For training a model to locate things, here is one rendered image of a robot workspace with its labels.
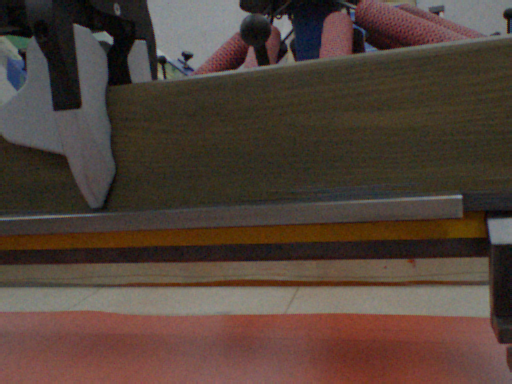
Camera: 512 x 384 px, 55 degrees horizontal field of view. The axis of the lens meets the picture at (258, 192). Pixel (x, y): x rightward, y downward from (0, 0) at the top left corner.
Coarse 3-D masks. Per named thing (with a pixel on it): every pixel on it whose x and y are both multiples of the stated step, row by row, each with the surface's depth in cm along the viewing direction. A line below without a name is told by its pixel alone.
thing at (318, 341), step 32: (192, 320) 32; (224, 320) 32; (256, 320) 31; (288, 320) 30; (320, 320) 30; (352, 320) 30; (384, 320) 29; (416, 320) 29; (448, 320) 28; (480, 320) 28; (160, 352) 28; (192, 352) 28; (224, 352) 27; (256, 352) 27; (288, 352) 26; (320, 352) 26; (352, 352) 26; (384, 352) 25; (416, 352) 25; (448, 352) 25; (480, 352) 24
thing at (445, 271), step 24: (48, 264) 42; (72, 264) 41; (96, 264) 40; (120, 264) 40; (144, 264) 39; (168, 264) 39; (192, 264) 38; (216, 264) 38; (240, 264) 37; (264, 264) 37; (288, 264) 36; (312, 264) 36; (336, 264) 35; (360, 264) 35; (384, 264) 34; (408, 264) 34; (432, 264) 33; (456, 264) 33; (480, 264) 33
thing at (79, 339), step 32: (0, 320) 36; (32, 320) 35; (64, 320) 34; (96, 320) 34; (128, 320) 33; (160, 320) 33; (0, 352) 30; (32, 352) 30; (64, 352) 29; (96, 352) 29; (128, 352) 28
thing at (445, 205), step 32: (448, 192) 22; (0, 224) 27; (32, 224) 27; (64, 224) 26; (96, 224) 26; (128, 224) 25; (160, 224) 25; (192, 224) 24; (224, 224) 24; (256, 224) 23; (288, 224) 23
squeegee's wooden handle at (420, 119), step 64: (320, 64) 23; (384, 64) 22; (448, 64) 21; (128, 128) 26; (192, 128) 25; (256, 128) 24; (320, 128) 23; (384, 128) 22; (448, 128) 21; (0, 192) 29; (64, 192) 27; (128, 192) 26; (192, 192) 25; (256, 192) 24; (320, 192) 23; (384, 192) 23
